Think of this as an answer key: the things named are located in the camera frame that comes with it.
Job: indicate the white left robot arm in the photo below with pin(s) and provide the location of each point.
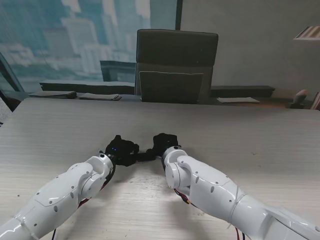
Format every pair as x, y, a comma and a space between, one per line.
62, 197

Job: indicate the black remote control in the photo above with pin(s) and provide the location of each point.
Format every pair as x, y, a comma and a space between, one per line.
146, 156

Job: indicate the dark window frame post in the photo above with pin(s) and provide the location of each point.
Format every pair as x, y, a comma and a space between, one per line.
178, 15

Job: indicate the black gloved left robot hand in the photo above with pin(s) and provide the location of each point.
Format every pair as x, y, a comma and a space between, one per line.
122, 152

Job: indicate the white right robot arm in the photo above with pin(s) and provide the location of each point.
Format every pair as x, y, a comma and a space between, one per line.
225, 190

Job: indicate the dark grey folder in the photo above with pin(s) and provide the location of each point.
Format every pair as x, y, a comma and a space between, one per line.
52, 94

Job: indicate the slanted dark window frame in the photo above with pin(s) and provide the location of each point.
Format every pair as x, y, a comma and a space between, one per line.
10, 80

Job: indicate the white paper sheet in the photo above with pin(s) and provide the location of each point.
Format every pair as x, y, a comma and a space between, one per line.
237, 100

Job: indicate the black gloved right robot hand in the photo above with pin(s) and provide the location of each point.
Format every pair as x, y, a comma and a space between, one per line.
163, 142

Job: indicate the wooden frame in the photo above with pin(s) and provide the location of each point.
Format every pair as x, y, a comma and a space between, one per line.
316, 101

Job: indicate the wall shelf with books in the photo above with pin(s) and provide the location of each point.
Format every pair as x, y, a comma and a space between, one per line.
308, 33

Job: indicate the grey paper stack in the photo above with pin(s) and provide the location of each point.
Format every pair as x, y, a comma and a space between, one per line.
100, 96

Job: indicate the long dark low bench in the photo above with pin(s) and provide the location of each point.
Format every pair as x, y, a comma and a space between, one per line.
87, 86

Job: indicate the beige figurine ornament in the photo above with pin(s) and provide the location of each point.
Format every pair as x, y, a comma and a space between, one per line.
298, 98

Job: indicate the dark office chair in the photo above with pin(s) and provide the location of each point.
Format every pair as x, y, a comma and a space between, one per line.
175, 55

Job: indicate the short dark low bench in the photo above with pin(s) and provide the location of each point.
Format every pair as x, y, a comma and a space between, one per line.
240, 91

